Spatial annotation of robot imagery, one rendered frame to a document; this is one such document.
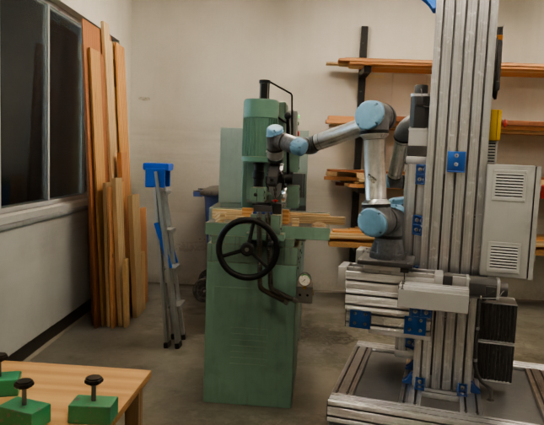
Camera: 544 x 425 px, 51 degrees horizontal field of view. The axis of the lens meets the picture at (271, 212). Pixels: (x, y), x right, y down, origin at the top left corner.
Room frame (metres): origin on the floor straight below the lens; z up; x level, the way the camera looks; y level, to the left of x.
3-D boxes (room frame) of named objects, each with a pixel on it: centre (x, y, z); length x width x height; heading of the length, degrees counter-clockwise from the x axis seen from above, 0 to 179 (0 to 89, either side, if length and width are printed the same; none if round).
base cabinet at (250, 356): (3.00, 0.06, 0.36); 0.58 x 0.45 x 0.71; 175
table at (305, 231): (2.77, 0.01, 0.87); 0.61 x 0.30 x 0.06; 85
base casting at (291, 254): (3.01, 0.06, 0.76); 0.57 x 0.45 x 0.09; 175
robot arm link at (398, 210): (2.40, -0.50, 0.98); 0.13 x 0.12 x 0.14; 147
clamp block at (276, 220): (2.69, 0.02, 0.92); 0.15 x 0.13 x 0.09; 85
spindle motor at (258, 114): (2.88, 0.07, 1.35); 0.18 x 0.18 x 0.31
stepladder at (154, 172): (3.62, 0.67, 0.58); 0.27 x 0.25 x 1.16; 88
